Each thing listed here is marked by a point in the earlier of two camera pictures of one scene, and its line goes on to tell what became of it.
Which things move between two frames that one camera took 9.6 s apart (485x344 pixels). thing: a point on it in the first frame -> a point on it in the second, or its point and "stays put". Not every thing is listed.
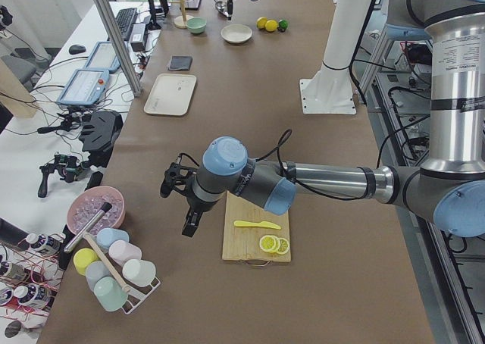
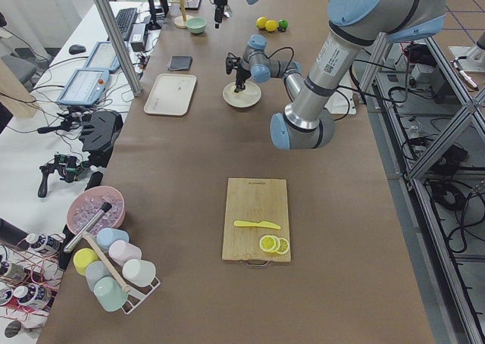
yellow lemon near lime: (270, 25) stays put
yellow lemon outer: (261, 23) stays put
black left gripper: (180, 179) -> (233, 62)
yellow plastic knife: (262, 223) stays put
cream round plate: (236, 33) -> (248, 97)
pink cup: (122, 251) stays put
